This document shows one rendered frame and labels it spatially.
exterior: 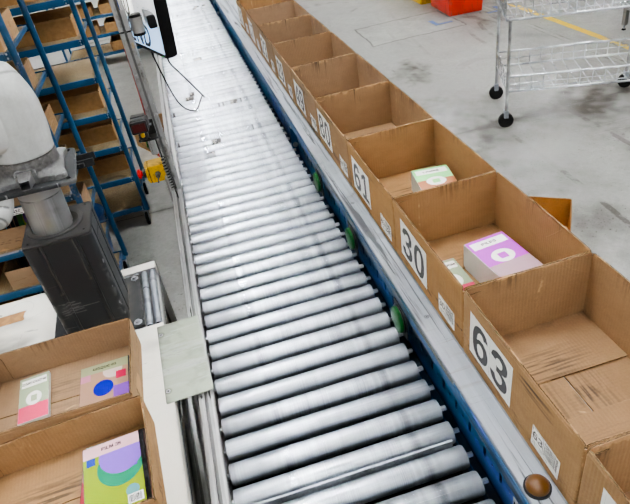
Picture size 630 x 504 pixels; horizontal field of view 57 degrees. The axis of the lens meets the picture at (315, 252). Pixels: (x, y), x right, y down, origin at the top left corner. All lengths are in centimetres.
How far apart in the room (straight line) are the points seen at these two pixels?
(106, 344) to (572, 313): 118
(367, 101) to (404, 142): 39
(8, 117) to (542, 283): 123
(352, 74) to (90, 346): 157
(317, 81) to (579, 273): 157
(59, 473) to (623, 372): 121
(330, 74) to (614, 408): 181
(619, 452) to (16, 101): 138
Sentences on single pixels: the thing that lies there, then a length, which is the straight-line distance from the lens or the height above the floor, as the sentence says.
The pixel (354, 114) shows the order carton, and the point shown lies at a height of 95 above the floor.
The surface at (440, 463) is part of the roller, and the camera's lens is 130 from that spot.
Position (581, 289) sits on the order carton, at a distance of 138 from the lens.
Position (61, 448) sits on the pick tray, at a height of 78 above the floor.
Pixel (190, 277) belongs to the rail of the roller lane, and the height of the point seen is 74.
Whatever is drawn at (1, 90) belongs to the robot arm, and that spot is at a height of 146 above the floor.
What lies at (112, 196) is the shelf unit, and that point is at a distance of 395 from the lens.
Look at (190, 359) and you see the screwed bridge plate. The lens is 160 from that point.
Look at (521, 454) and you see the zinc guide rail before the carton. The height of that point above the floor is 89.
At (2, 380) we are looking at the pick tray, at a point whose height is 77.
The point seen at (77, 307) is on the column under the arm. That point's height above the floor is 85.
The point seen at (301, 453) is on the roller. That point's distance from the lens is 134.
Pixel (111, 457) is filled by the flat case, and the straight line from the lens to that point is 142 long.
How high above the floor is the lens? 183
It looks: 35 degrees down
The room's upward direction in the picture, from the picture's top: 10 degrees counter-clockwise
